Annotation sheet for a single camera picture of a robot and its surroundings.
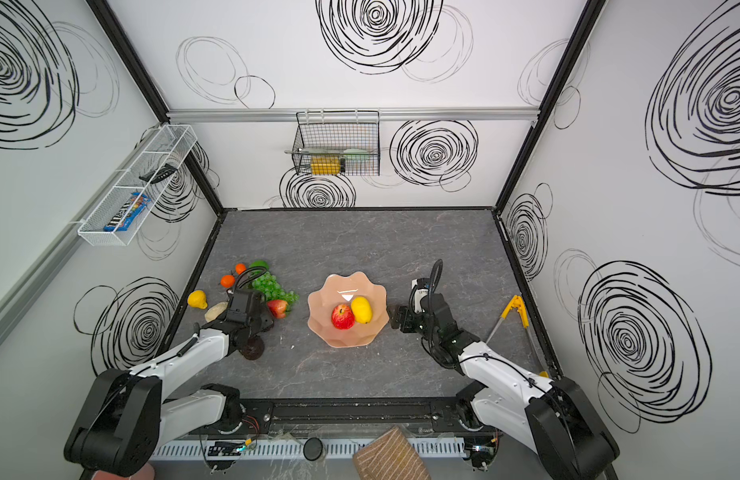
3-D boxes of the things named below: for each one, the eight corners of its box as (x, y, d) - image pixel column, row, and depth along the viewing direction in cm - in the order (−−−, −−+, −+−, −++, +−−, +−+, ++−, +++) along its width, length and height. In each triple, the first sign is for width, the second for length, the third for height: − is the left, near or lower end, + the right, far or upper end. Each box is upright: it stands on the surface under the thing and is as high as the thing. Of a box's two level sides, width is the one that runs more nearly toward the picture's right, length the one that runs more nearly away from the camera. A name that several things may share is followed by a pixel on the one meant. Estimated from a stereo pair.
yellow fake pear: (191, 309, 95) (185, 303, 91) (197, 297, 98) (191, 290, 94) (206, 309, 95) (200, 303, 91) (211, 297, 98) (205, 290, 94)
